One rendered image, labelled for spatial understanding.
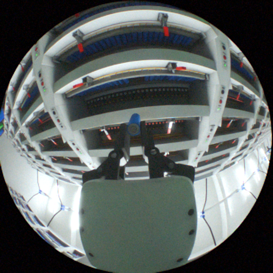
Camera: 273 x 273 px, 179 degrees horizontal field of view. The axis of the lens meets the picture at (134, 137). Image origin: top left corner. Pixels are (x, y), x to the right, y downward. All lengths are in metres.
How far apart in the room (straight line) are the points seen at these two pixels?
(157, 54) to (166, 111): 0.19
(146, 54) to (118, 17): 0.17
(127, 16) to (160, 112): 0.36
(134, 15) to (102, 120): 0.40
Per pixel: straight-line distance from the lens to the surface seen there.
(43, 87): 0.45
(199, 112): 0.38
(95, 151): 0.50
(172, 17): 0.38
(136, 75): 0.30
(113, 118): 0.32
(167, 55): 0.29
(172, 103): 0.53
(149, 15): 0.36
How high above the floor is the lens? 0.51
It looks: 42 degrees up
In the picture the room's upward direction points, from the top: 169 degrees clockwise
